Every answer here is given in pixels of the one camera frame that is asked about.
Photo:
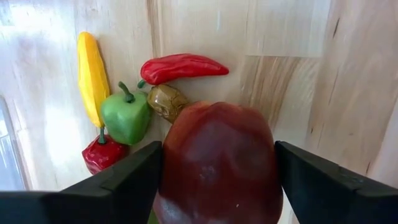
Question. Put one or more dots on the dark maroon plum fruit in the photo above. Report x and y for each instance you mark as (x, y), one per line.
(217, 161)

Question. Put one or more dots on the small green bell pepper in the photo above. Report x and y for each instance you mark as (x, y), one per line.
(126, 119)

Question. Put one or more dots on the small brown potato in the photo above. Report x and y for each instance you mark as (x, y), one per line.
(166, 101)

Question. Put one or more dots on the red chili pepper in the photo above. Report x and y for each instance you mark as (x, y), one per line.
(180, 67)

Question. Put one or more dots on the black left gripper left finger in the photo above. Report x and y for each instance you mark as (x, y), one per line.
(93, 205)

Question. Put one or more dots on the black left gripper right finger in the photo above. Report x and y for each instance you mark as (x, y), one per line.
(329, 199)

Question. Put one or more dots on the small red bell pepper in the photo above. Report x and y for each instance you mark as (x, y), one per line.
(101, 154)

